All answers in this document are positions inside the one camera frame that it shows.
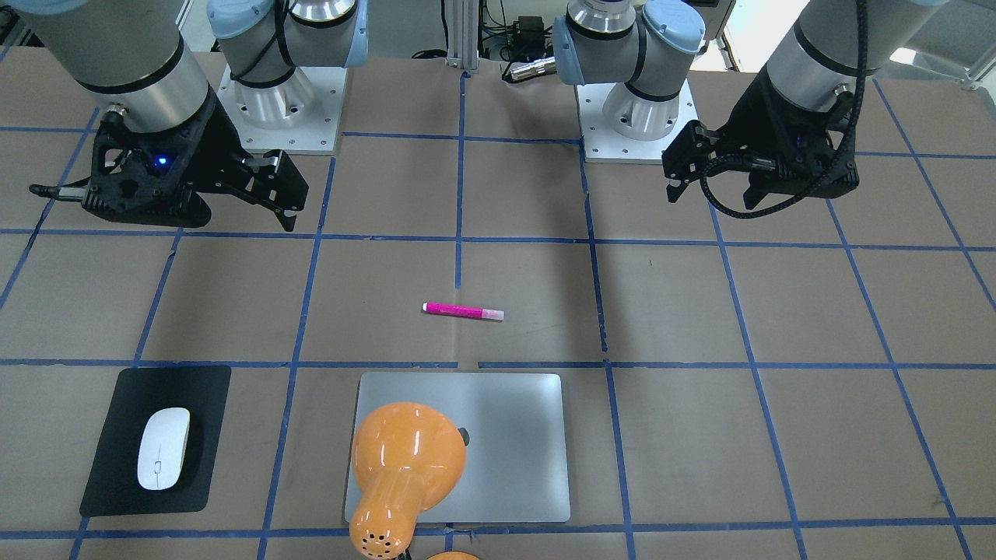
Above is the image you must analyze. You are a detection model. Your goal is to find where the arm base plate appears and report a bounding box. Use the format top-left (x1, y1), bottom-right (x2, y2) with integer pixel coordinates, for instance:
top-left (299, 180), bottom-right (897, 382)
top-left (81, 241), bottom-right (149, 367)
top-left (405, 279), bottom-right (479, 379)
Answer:
top-left (217, 67), bottom-right (349, 156)
top-left (575, 81), bottom-right (698, 164)

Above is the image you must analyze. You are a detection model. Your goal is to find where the silver laptop notebook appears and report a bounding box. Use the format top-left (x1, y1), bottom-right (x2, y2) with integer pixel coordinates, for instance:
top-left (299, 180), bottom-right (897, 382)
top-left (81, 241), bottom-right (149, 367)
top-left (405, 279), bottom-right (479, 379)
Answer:
top-left (355, 371), bottom-right (570, 524)

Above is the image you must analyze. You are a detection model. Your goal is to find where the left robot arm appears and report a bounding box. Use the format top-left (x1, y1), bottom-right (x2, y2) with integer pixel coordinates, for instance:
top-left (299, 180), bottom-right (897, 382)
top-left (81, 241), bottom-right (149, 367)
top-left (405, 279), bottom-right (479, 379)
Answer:
top-left (552, 1), bottom-right (942, 219)

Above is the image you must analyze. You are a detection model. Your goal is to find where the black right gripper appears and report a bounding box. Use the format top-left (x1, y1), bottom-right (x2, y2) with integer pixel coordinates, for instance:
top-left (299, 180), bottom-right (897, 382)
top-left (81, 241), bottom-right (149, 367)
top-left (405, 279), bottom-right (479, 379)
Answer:
top-left (147, 89), bottom-right (309, 233)

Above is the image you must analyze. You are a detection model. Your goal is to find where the orange desk lamp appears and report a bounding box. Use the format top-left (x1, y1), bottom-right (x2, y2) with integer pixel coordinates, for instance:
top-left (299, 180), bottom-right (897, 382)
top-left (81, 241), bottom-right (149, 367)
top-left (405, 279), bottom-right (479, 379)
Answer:
top-left (349, 403), bottom-right (470, 559)

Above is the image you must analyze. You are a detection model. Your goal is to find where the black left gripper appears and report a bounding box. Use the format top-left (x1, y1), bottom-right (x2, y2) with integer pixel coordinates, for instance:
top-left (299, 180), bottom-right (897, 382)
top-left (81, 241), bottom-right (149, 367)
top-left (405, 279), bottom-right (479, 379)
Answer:
top-left (661, 68), bottom-right (856, 211)

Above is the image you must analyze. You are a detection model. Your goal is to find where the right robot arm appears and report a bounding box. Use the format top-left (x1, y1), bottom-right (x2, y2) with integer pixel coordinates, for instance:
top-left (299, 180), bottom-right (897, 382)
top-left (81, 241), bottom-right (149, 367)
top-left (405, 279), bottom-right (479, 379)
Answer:
top-left (5, 1), bottom-right (369, 233)

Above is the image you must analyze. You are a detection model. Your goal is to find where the black mousepad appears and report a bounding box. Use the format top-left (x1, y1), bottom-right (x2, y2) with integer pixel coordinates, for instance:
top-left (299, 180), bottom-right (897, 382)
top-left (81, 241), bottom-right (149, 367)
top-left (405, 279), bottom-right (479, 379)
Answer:
top-left (79, 366), bottom-right (232, 517)

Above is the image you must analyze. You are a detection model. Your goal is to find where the silver metal cylinder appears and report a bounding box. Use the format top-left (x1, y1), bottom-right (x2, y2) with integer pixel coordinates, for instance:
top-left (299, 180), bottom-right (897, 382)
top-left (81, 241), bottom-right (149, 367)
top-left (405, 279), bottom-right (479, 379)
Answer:
top-left (501, 56), bottom-right (557, 84)

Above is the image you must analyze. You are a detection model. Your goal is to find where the pink marker pen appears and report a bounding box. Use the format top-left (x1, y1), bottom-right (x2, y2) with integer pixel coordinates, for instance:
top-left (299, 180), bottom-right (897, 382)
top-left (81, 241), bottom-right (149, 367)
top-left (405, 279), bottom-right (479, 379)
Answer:
top-left (421, 302), bottom-right (505, 322)

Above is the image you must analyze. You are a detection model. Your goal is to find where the white computer mouse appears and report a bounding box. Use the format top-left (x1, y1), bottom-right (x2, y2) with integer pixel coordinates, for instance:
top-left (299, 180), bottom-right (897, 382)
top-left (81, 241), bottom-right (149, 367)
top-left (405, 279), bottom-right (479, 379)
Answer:
top-left (135, 407), bottom-right (191, 492)

